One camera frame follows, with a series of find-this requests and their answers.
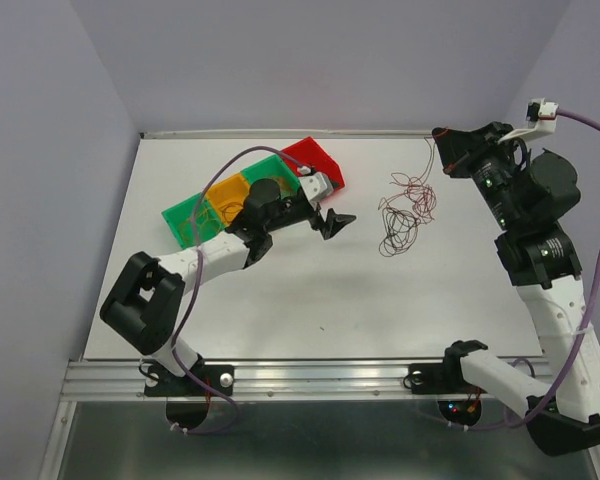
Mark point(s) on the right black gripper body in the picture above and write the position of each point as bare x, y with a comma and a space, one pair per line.
494, 164

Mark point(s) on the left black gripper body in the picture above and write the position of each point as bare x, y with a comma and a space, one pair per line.
292, 213

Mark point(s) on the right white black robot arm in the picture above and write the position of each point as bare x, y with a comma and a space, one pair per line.
555, 280

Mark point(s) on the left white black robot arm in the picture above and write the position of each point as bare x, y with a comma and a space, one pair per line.
143, 304

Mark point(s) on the green bin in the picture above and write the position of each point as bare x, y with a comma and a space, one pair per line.
276, 169
178, 219

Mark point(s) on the red bin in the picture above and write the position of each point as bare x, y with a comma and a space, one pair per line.
308, 152

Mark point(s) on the yellow bin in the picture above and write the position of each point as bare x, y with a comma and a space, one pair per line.
227, 197

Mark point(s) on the leftmost green bin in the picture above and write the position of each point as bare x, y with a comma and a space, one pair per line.
178, 219

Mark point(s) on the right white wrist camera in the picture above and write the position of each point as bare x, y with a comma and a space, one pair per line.
541, 121

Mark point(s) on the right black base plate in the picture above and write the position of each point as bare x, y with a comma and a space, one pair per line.
434, 379

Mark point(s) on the aluminium front rail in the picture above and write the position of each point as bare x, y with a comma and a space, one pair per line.
256, 381

